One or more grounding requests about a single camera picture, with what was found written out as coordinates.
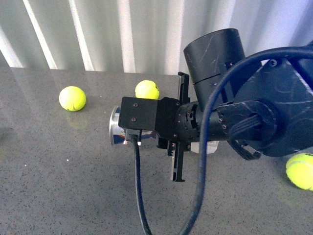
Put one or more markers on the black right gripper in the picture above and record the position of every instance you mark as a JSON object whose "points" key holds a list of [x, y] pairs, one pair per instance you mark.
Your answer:
{"points": [[178, 126]]}

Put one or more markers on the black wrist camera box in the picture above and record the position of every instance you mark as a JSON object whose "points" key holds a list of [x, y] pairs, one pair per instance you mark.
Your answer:
{"points": [[138, 113]]}

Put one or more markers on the tennis ball with Wilson print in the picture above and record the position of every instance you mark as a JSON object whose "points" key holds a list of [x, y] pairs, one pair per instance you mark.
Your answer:
{"points": [[299, 170]]}

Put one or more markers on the tennis ball centre right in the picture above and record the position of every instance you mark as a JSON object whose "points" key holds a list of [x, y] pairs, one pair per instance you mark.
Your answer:
{"points": [[147, 89]]}

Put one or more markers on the Wilson tennis ball can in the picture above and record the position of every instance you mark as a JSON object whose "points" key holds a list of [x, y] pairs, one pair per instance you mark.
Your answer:
{"points": [[117, 135]]}

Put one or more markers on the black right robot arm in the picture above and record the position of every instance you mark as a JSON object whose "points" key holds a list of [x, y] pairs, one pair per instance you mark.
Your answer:
{"points": [[264, 103]]}

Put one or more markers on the white pleated curtain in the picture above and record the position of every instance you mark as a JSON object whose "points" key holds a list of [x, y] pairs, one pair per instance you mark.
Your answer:
{"points": [[143, 36]]}

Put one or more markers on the tennis ball centre left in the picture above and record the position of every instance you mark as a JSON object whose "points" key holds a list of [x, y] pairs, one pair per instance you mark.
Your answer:
{"points": [[72, 98]]}

